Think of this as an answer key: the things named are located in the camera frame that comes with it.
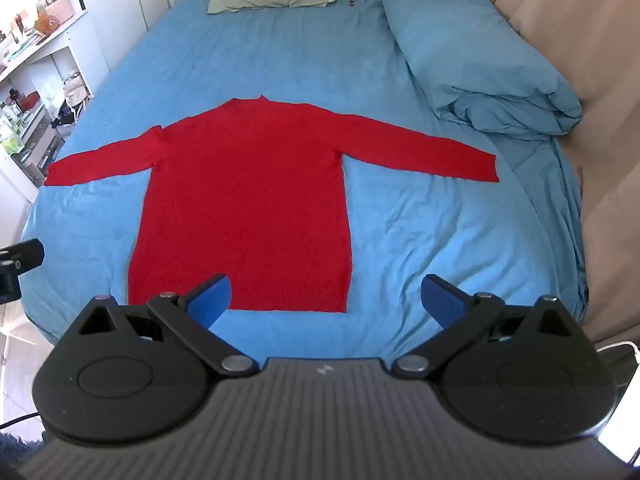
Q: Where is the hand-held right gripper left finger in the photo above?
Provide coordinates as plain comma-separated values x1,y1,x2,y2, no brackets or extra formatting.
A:
67,274,261,377

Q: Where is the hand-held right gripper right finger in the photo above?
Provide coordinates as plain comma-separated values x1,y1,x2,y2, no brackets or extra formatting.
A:
391,274,583,379

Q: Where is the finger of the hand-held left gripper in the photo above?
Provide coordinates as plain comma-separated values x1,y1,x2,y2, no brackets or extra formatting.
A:
0,239,45,275

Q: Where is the red knit sweater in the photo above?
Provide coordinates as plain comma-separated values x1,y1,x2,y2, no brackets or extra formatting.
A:
44,94,501,315

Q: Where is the beige bag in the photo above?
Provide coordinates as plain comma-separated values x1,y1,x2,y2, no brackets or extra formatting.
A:
61,70,91,111

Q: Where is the white shelf unit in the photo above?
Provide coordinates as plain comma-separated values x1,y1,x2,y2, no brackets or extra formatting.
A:
0,7,96,261

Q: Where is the pink basket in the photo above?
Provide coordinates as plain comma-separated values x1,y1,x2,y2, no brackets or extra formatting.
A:
37,0,75,28

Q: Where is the blue bolster cushion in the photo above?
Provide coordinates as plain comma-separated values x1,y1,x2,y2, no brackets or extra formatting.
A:
381,0,583,136

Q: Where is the blue bed cover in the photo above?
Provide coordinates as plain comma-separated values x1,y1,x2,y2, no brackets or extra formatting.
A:
20,0,588,361

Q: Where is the white wardrobe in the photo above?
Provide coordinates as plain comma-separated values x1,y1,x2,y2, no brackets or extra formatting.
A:
67,0,177,77

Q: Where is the beige curtain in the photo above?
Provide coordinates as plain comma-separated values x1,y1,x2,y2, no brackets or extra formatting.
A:
470,0,640,351

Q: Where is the white cable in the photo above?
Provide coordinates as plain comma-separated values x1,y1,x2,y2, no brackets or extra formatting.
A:
594,340,640,363

